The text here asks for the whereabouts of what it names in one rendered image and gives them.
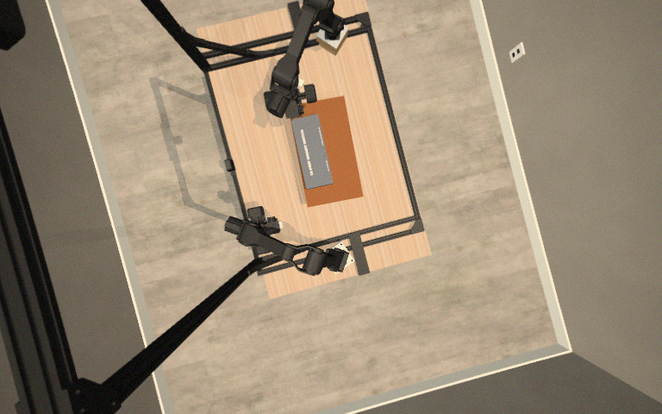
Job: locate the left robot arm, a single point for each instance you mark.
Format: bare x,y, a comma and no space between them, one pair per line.
286,72

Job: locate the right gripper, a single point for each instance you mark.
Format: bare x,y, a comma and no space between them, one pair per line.
257,215

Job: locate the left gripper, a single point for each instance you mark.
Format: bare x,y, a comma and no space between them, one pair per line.
309,95

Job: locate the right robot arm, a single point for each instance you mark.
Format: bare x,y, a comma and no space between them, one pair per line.
249,234

